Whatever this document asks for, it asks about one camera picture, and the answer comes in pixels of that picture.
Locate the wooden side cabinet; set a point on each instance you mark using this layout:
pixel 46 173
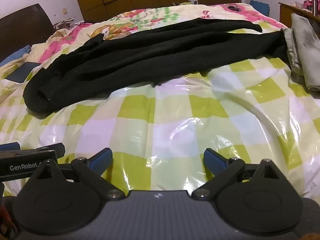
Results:
pixel 285 15

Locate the dark brown headboard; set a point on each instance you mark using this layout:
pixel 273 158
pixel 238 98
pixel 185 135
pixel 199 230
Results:
pixel 22 25

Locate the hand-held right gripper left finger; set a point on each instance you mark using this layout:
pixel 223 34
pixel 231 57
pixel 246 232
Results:
pixel 102 160

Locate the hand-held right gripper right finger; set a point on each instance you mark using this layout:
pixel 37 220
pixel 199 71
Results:
pixel 214 161

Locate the grey folded cloth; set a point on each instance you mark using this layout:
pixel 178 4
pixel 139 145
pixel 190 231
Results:
pixel 306 42

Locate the pale green folded garment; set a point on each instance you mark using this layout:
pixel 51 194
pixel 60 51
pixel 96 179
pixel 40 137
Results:
pixel 291 52

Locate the black pants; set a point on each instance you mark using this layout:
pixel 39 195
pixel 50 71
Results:
pixel 150 55

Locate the pink cloth item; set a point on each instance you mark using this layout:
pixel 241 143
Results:
pixel 307 4

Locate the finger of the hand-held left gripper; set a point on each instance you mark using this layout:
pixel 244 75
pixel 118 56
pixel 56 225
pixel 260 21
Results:
pixel 58 149
pixel 10 147

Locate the dark blue notebook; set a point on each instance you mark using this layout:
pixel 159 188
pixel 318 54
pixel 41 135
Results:
pixel 22 72

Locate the metal bottle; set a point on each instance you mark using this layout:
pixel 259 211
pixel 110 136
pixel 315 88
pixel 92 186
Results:
pixel 314 5

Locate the blue foam mat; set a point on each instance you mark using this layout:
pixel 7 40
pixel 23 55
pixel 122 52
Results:
pixel 260 6

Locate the blue pillow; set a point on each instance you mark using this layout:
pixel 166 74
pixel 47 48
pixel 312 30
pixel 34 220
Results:
pixel 17 55

